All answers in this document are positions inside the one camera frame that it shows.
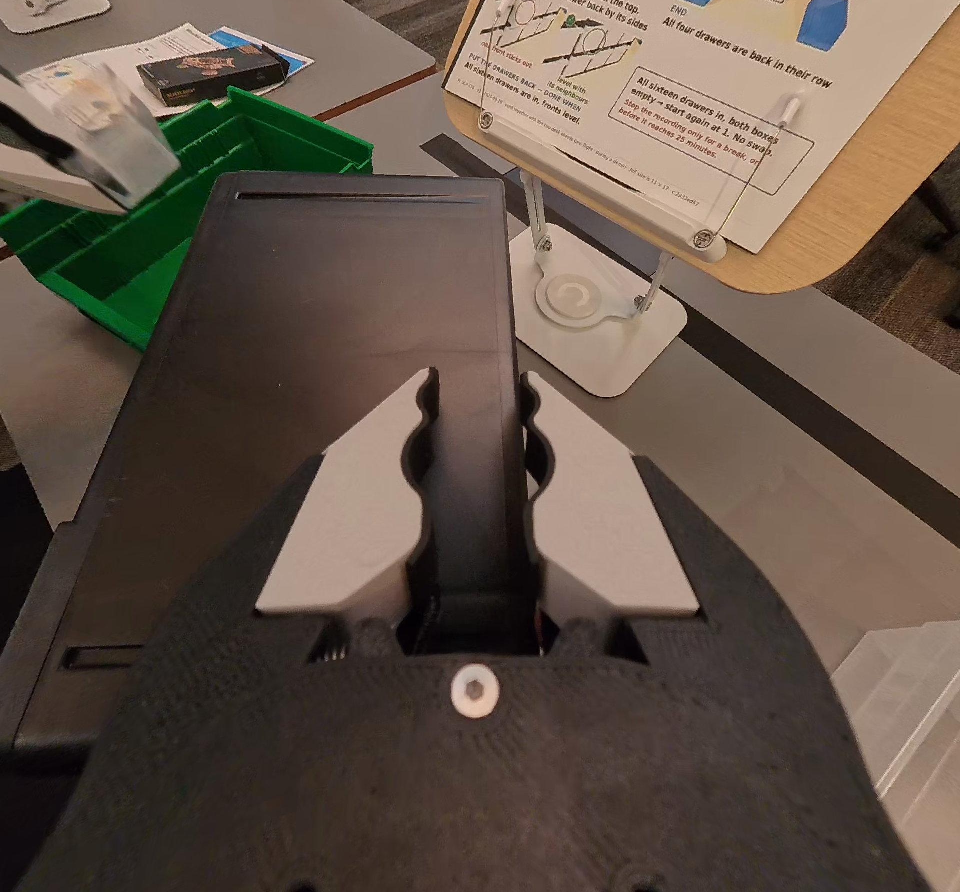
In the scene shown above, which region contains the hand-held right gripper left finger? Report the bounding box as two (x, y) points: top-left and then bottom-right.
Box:
(255, 369), (441, 617)

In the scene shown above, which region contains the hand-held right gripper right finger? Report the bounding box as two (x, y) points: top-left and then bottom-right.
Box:
(519, 373), (704, 618)

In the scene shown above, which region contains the clear plastic drawer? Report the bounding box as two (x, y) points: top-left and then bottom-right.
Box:
(51, 66), (183, 209)

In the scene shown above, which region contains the green plastic bin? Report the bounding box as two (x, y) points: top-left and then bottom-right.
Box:
(0, 86), (375, 352)

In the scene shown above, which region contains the black drawer cabinet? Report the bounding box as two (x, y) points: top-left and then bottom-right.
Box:
(0, 172), (545, 754)

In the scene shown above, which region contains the clear plastic bin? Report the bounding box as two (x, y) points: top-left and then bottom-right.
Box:
(831, 621), (960, 892)

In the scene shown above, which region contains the white printed paper sheet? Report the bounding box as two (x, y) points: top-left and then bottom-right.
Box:
(18, 22), (226, 121)

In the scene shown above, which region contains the small black box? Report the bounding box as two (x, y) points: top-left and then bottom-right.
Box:
(137, 43), (292, 109)

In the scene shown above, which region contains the blue leaflet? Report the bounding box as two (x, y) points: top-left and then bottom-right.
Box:
(208, 26), (316, 83)

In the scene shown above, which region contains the white stand ledge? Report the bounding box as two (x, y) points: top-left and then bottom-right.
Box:
(477, 111), (729, 263)

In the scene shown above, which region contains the printed instruction sheet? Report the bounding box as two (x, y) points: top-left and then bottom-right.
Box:
(453, 0), (960, 254)

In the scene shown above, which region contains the wire page holder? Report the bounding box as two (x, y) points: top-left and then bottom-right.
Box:
(693, 93), (807, 244)
(476, 0), (519, 130)

